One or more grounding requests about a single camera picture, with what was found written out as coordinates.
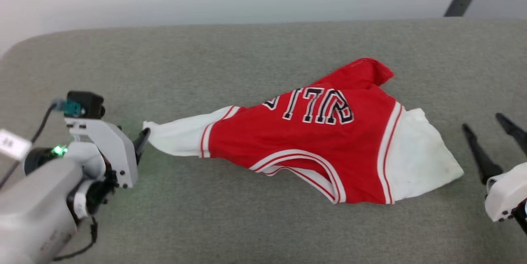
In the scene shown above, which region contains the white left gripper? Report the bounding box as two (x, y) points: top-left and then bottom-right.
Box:
(64, 118), (151, 217)

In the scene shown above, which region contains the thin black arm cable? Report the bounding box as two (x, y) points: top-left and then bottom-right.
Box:
(53, 217), (98, 262)

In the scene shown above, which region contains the red white basketball jersey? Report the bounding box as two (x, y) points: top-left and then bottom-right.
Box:
(143, 58), (464, 205)

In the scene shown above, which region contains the teal camera cable connector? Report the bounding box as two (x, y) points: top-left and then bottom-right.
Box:
(51, 98), (84, 117)

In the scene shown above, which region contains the thin black camera cable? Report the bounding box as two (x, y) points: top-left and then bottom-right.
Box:
(0, 103), (57, 190)

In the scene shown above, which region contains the white cable label tag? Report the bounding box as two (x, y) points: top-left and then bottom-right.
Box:
(0, 129), (33, 161)

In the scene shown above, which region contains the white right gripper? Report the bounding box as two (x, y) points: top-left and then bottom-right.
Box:
(462, 113), (527, 236)

